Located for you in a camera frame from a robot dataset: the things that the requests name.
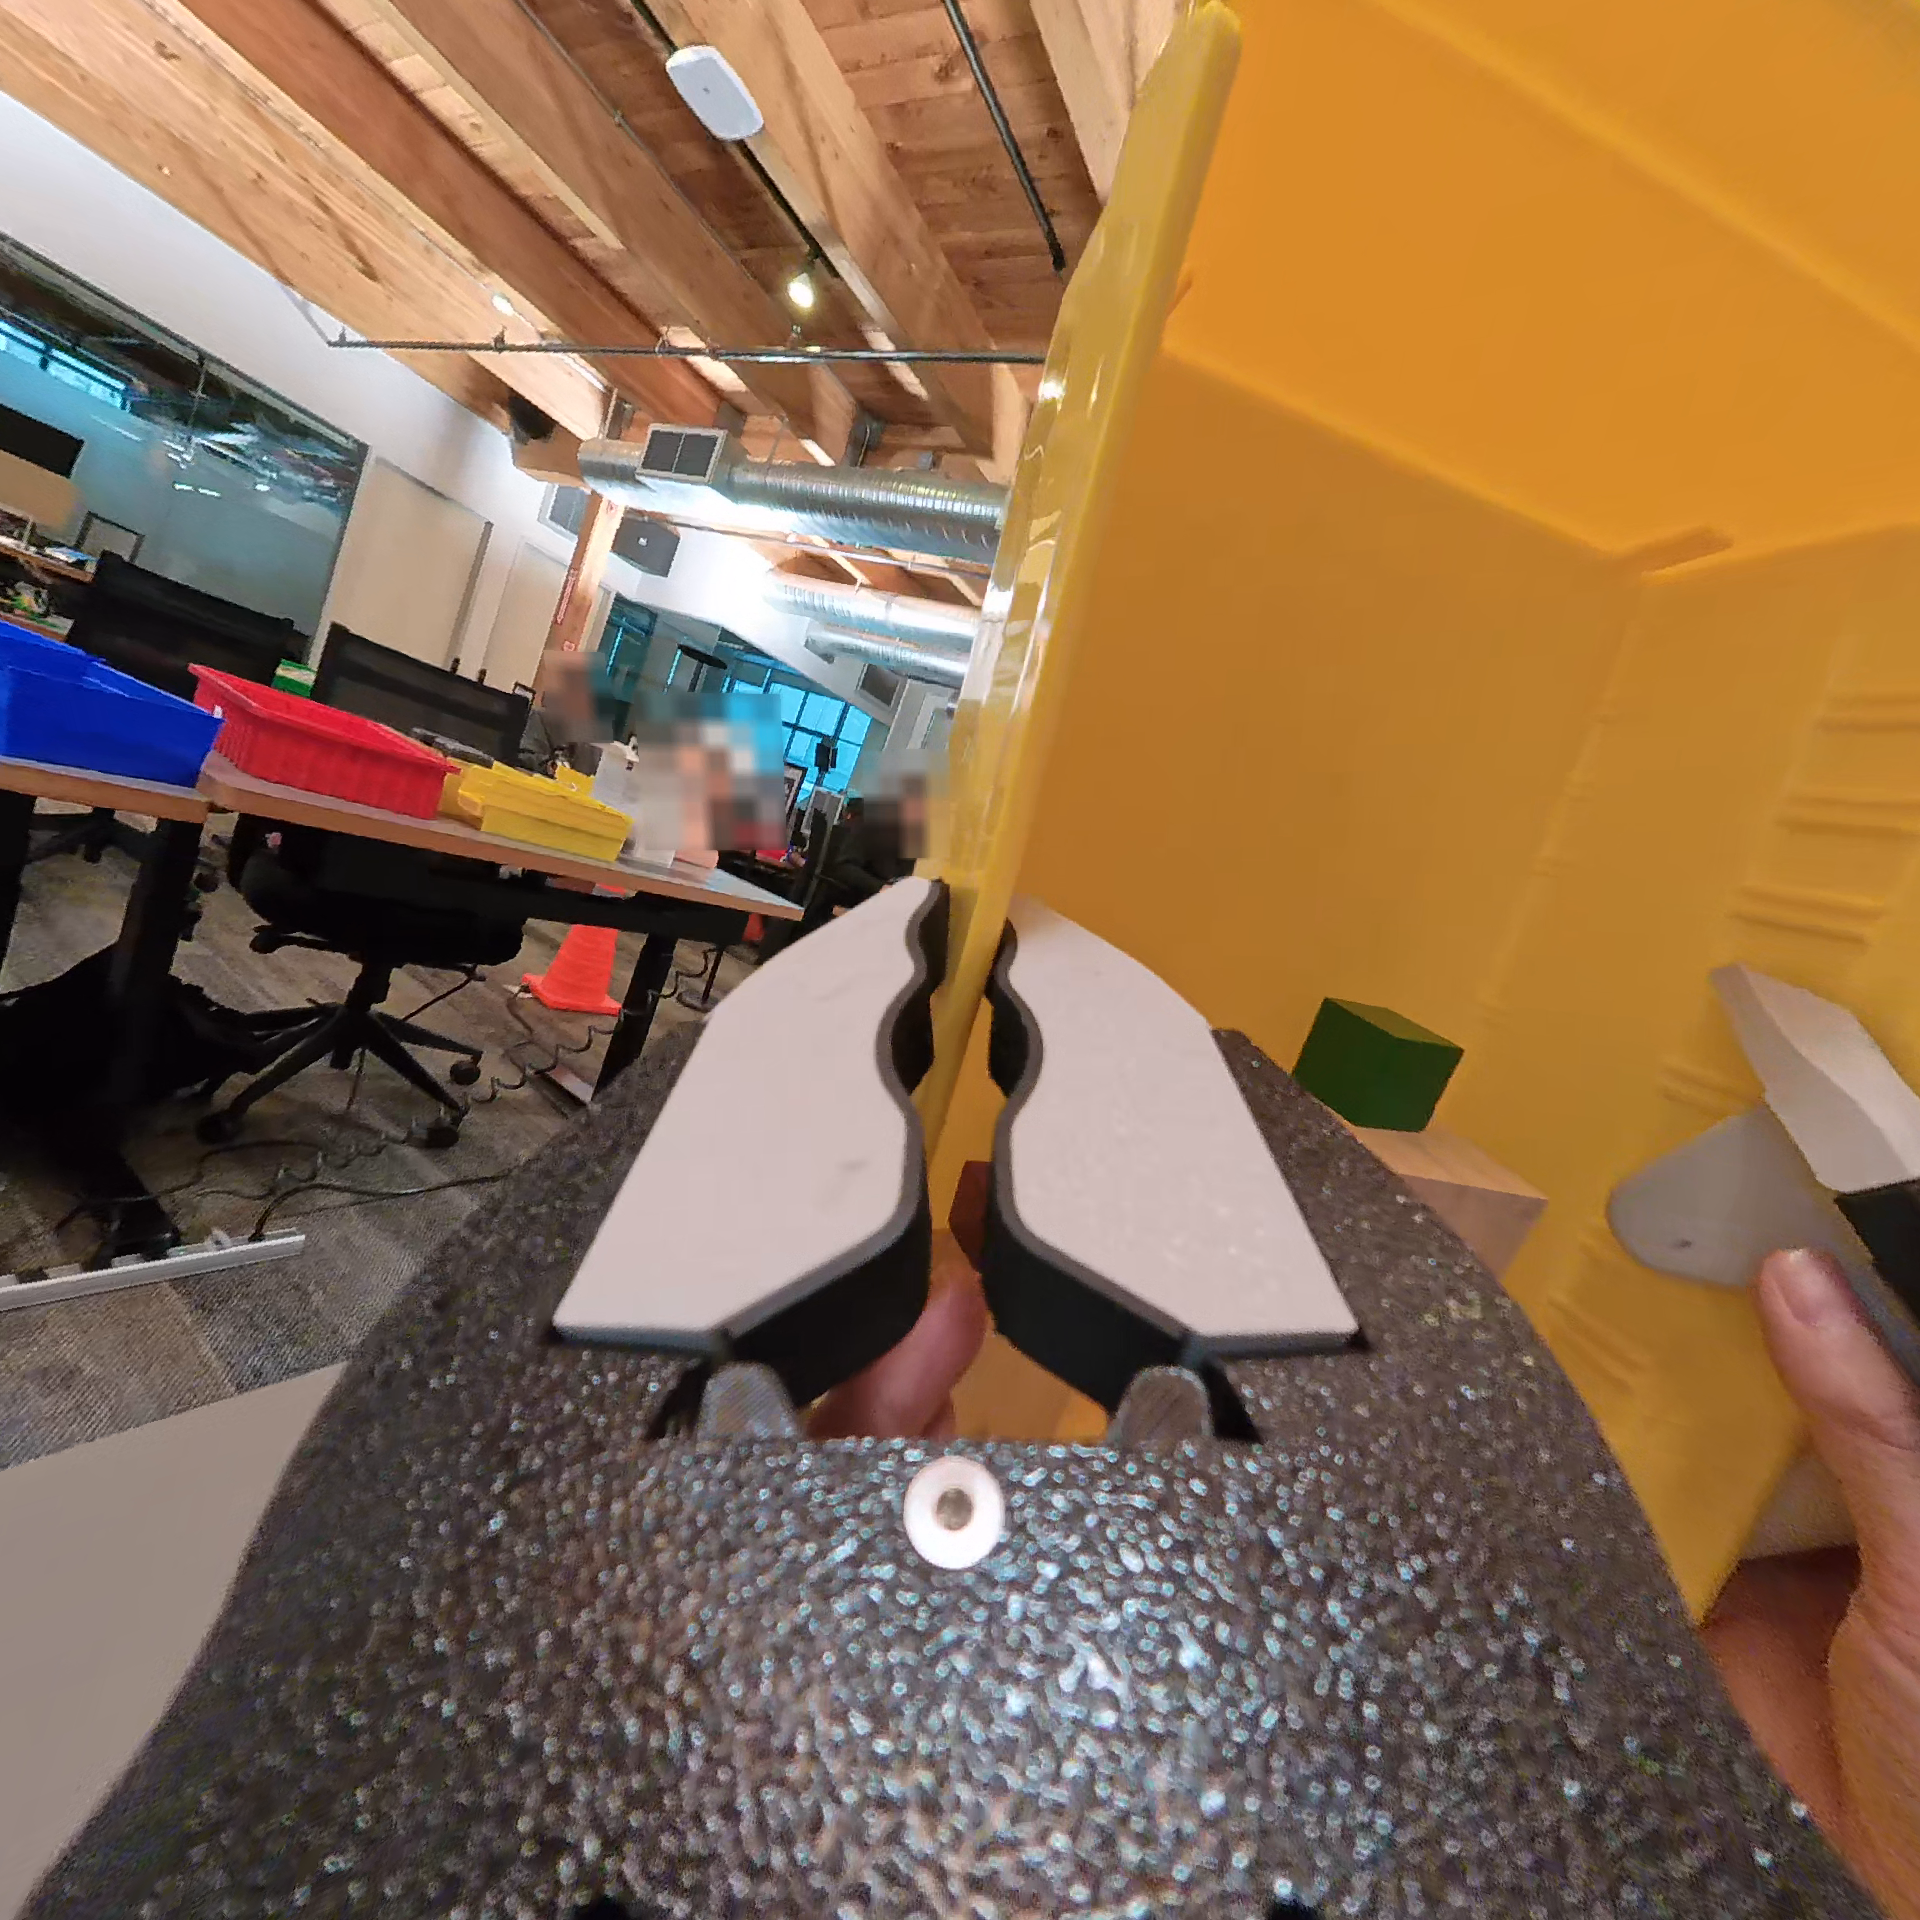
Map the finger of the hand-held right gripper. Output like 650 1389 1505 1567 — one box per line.
1604 1112 1866 1286
1709 965 1920 1196

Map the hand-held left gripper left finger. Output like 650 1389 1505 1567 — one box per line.
548 878 953 1408

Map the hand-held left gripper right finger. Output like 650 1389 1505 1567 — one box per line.
978 895 1362 1412

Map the pile of wooden cubes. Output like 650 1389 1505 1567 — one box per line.
1293 996 1547 1278

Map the yellow plastic box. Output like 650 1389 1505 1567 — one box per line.
914 0 1920 1623

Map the person's left hand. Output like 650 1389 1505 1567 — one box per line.
810 1267 992 1443

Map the orange traffic cone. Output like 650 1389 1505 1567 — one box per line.
522 925 624 1018

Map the clear plastic container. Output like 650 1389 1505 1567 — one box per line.
593 736 684 864

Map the yellow plastic tray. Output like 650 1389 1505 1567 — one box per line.
440 760 636 864

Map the desk with black legs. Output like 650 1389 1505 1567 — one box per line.
199 755 804 1103

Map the black office chair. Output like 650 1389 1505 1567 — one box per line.
194 622 536 1150
67 550 303 706

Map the red plastic bin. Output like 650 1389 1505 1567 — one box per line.
189 663 460 818

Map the white power strip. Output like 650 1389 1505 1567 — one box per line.
0 1230 306 1314

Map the blue plastic bin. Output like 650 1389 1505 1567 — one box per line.
0 618 224 788

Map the black ceiling pipe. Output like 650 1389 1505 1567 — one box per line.
943 0 1071 274

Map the silver air duct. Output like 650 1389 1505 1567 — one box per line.
765 570 992 683
576 422 1008 570

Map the white wall panel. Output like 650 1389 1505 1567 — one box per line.
323 456 493 676

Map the glass partition wall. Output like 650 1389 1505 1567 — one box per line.
0 231 368 640

